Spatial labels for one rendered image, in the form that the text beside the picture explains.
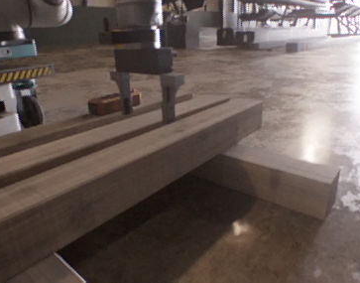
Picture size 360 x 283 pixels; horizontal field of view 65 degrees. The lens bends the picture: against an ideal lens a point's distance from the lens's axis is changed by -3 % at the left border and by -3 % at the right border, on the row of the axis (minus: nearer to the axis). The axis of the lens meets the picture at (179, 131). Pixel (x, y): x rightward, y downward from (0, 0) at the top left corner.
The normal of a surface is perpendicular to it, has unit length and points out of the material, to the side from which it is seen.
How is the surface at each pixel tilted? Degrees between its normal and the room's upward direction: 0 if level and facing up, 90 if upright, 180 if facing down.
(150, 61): 90
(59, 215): 90
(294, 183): 90
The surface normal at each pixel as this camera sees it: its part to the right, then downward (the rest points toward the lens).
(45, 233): 0.77, 0.18
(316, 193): -0.65, 0.27
